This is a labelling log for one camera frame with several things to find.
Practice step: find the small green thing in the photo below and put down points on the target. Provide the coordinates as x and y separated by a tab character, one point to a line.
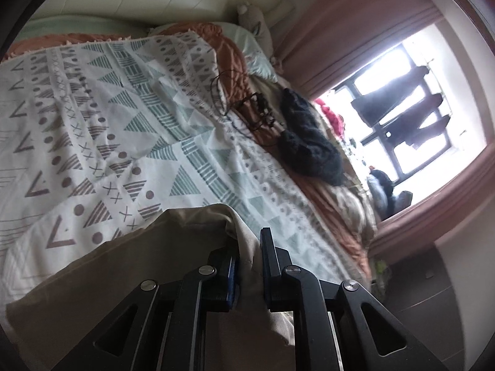
381	269

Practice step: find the pale green pillow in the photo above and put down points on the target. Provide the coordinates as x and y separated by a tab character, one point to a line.
255	54

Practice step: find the dark clothes pile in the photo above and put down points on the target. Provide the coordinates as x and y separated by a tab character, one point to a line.
386	193

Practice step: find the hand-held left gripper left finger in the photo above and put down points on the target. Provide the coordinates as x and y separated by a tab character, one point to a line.
232	278

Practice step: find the black knit garment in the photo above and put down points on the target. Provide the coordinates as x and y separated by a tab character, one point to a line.
305	147

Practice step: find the geometric patterned blanket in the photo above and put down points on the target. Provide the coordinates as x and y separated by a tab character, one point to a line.
116	123

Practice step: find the orange quilt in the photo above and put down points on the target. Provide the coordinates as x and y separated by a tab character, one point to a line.
232	46

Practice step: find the beige jacket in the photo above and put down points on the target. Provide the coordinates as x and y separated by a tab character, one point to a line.
154	259

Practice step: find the grey plush toy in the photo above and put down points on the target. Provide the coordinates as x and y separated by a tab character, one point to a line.
259	27

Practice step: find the beige crumpled duvet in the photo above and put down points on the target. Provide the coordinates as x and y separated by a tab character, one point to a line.
354	208

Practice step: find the dark hanging garment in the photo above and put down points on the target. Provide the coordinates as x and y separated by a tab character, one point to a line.
429	135
379	104
417	118

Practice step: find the pink curtain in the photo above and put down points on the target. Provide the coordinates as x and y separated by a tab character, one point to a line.
348	38
425	220

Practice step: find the grey wardrobe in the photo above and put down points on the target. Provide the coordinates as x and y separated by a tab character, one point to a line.
425	309

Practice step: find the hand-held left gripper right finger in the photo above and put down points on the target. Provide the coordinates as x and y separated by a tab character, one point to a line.
268	262

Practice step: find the red cloth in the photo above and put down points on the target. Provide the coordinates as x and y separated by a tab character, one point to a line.
334	118

